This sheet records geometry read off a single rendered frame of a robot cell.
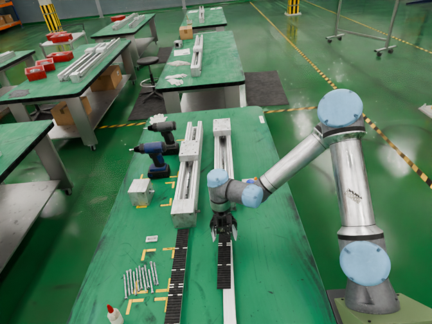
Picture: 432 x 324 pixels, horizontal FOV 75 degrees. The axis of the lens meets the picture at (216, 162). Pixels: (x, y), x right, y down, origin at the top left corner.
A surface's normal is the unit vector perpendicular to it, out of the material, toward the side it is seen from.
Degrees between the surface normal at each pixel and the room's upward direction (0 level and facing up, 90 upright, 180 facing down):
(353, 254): 57
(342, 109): 43
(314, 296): 0
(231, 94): 90
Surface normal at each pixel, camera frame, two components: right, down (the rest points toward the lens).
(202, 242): -0.09, -0.81
